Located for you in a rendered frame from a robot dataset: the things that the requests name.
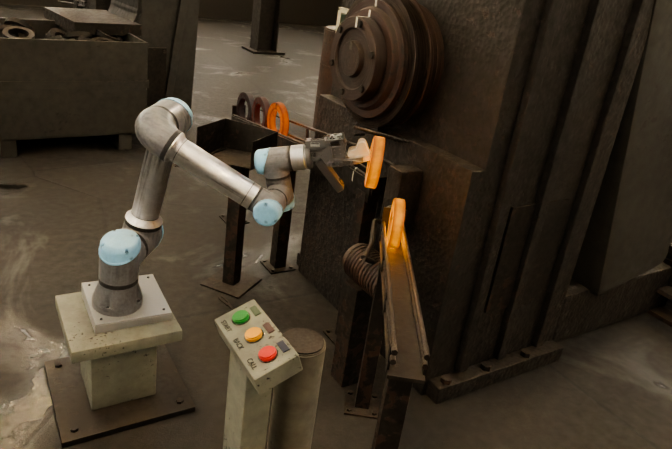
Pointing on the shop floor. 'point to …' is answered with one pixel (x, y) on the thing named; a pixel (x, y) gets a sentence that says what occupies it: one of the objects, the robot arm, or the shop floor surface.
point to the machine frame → (497, 141)
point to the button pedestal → (252, 377)
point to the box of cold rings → (68, 84)
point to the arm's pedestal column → (115, 393)
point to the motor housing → (354, 314)
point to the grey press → (142, 5)
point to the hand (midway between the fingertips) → (375, 156)
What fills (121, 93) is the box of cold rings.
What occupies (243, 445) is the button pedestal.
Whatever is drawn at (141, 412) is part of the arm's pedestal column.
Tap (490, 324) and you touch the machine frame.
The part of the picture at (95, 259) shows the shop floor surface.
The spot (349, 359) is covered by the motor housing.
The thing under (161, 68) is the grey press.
